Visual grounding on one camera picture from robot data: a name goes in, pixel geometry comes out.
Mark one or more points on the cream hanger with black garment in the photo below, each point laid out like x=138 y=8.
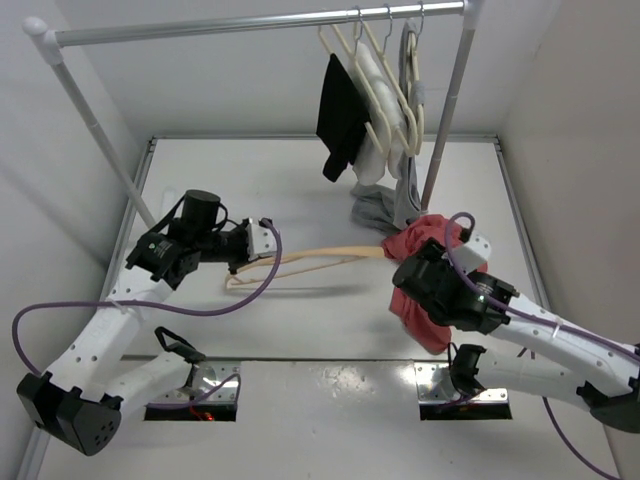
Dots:
x=351 y=56

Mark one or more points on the red t shirt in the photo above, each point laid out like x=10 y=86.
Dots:
x=416 y=321

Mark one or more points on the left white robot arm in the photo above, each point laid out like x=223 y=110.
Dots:
x=77 y=399

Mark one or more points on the white hanging garment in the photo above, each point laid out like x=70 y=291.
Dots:
x=386 y=118

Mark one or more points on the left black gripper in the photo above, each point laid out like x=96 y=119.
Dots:
x=240 y=229

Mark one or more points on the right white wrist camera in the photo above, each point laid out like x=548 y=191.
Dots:
x=474 y=254

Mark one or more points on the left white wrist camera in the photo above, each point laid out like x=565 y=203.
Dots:
x=261 y=242

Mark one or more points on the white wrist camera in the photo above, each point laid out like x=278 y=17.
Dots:
x=261 y=242
x=474 y=254

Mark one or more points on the white metal clothes rack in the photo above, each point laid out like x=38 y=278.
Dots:
x=49 y=43

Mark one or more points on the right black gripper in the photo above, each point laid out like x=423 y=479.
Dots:
x=432 y=254

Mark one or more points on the black hanging garment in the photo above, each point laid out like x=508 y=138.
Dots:
x=341 y=120

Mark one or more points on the cream hanger with white garment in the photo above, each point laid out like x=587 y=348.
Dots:
x=366 y=35

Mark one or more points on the peach plastic hanger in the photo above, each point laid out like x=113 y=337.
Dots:
x=341 y=255

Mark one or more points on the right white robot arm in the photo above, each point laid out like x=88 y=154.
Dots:
x=568 y=363

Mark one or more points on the grey hanging garment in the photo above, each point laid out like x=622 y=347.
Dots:
x=391 y=204

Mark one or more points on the cream hanger with grey garment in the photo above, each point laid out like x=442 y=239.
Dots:
x=409 y=76

